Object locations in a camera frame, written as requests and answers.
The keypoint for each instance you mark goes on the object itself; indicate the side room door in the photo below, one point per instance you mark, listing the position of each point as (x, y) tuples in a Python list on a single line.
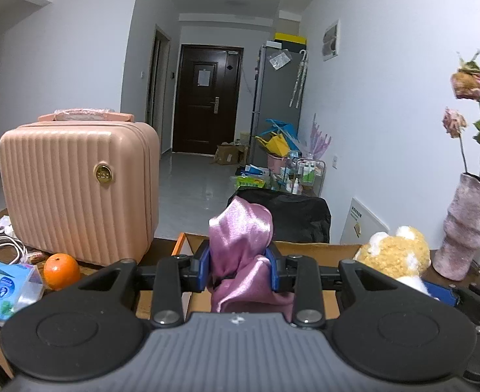
[(158, 90)]

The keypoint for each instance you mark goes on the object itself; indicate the clear plastic bag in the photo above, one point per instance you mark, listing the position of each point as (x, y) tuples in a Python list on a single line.
[(280, 60)]

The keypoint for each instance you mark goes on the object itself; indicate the yellow plush bear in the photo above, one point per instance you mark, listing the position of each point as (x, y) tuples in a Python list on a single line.
[(395, 253)]

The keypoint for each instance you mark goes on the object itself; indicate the pink bucket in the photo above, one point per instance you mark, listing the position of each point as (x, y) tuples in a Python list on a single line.
[(276, 162)]

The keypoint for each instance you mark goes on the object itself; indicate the small snack packet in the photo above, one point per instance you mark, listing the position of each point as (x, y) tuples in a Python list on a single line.
[(36, 257)]

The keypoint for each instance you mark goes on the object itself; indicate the white paper notice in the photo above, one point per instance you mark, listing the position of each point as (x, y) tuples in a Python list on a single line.
[(205, 78)]

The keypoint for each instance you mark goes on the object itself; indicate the small printed paper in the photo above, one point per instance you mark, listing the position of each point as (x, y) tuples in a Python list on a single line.
[(1, 226)]

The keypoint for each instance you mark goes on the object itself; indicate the folded white umbrella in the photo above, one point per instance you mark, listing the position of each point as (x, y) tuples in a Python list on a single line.
[(299, 77)]

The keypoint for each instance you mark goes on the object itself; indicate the small white box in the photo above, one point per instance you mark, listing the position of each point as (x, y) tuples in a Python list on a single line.
[(272, 43)]

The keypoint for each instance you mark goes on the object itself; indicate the purple folded umbrella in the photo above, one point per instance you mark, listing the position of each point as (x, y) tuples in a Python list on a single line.
[(319, 139)]

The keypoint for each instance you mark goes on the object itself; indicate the pink satin cloth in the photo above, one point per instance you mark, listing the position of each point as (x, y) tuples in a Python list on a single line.
[(240, 232)]

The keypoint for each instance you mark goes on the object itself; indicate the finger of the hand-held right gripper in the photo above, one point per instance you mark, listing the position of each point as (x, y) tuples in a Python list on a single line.
[(440, 293)]

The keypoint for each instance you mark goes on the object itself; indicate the green packet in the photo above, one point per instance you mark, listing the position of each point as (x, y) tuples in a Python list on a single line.
[(250, 181)]

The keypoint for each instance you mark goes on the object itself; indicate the white board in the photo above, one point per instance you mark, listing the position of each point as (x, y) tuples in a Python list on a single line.
[(362, 224)]

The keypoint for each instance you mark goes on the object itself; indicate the white wall outlet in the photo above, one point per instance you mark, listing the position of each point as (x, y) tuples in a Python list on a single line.
[(334, 161)]

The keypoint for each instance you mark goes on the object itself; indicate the dried pink rose bouquet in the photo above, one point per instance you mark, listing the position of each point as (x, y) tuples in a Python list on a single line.
[(468, 83)]

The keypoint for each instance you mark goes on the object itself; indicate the orange-edged cardboard box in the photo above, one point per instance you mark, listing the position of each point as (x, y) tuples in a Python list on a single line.
[(325, 253)]

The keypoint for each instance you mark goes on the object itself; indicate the orange fruit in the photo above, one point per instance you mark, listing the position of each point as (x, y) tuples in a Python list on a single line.
[(60, 271)]

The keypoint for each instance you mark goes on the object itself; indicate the grey refrigerator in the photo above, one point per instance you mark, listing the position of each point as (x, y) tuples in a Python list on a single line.
[(272, 102)]

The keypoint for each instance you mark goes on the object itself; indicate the pink ribbed suitcase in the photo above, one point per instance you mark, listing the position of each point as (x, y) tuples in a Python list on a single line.
[(76, 188)]

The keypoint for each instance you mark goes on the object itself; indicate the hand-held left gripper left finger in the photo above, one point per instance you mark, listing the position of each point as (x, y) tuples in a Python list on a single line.
[(202, 265)]

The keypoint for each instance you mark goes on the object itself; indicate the blue and white packet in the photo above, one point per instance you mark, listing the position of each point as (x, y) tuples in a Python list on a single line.
[(253, 170)]

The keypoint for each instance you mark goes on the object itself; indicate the dark brown entrance door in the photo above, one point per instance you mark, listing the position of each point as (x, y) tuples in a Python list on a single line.
[(195, 122)]

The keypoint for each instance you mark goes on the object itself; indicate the yellow and black box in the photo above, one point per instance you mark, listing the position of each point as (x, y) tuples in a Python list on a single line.
[(291, 36)]

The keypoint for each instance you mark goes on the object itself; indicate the yellow bag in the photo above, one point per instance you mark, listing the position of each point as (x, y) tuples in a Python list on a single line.
[(278, 145)]

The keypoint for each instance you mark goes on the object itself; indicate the pink fuzzy vase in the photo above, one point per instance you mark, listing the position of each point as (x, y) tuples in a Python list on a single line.
[(464, 228)]

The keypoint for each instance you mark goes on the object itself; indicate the wall electrical panel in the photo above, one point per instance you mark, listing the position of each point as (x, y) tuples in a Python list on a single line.
[(331, 41)]

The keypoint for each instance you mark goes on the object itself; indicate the brown cardboard carton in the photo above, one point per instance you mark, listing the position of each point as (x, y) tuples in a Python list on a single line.
[(227, 155)]

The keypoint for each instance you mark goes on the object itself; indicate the blue tissue pack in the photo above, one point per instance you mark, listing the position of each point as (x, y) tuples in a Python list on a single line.
[(3, 290)]

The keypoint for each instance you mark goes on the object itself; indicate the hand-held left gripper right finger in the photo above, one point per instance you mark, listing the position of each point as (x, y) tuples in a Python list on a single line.
[(273, 267)]

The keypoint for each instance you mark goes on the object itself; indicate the metal rolling cart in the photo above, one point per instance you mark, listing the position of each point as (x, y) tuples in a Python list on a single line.
[(307, 171)]

